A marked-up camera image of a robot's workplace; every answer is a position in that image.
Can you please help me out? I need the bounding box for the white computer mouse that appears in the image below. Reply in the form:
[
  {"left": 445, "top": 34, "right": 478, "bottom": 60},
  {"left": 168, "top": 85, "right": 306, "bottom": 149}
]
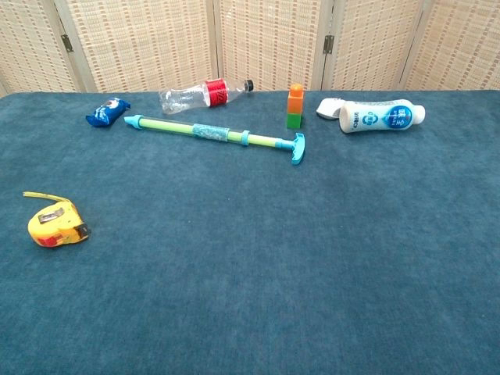
[{"left": 315, "top": 97, "right": 347, "bottom": 121}]

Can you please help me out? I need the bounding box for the clear bottle with red label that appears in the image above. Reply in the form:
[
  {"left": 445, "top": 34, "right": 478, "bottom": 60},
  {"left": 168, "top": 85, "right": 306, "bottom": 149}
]
[{"left": 158, "top": 77, "right": 255, "bottom": 116}]

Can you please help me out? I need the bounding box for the white bottle with blue label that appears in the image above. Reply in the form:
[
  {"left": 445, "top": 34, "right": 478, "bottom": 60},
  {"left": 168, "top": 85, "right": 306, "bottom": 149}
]
[{"left": 338, "top": 98, "right": 427, "bottom": 135}]

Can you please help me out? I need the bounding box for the blue felt table cover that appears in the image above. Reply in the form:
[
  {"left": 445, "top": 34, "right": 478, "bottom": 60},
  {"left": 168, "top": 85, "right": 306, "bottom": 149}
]
[{"left": 0, "top": 90, "right": 500, "bottom": 375}]

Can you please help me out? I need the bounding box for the yellow tape measure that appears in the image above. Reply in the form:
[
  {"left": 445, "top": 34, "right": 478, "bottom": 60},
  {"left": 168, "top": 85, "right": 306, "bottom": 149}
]
[{"left": 22, "top": 191, "right": 92, "bottom": 248}]

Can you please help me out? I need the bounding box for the orange toy block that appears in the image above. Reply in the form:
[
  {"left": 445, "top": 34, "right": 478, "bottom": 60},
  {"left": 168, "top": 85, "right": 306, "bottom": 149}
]
[{"left": 287, "top": 83, "right": 305, "bottom": 115}]

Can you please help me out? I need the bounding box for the blue snack packet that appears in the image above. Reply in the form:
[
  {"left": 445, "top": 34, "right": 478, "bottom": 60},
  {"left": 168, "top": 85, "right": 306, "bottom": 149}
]
[{"left": 85, "top": 97, "right": 132, "bottom": 129}]

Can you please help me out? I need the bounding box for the woven folding screen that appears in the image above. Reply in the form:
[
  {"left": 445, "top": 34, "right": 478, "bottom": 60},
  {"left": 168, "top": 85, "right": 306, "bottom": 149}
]
[{"left": 0, "top": 0, "right": 500, "bottom": 98}]

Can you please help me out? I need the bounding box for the green and cyan toy pump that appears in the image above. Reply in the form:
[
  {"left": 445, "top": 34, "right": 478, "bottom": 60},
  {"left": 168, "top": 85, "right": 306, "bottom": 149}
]
[{"left": 123, "top": 113, "right": 306, "bottom": 166}]

